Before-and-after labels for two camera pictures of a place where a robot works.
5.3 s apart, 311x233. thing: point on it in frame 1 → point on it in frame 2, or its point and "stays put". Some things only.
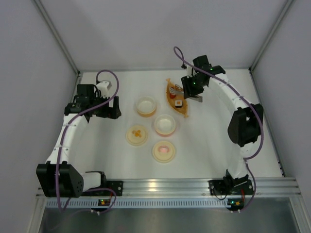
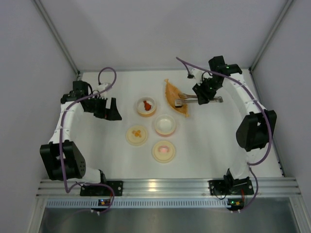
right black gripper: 190,88 → 202,91
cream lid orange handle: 136,135 stays put
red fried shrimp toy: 172,96 → 147,106
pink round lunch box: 164,125 stays put
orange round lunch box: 146,106 stays put
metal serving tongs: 178,90 → 187,99
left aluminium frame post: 57,36 stays put
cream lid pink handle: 164,151 stays put
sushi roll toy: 178,104 stays put
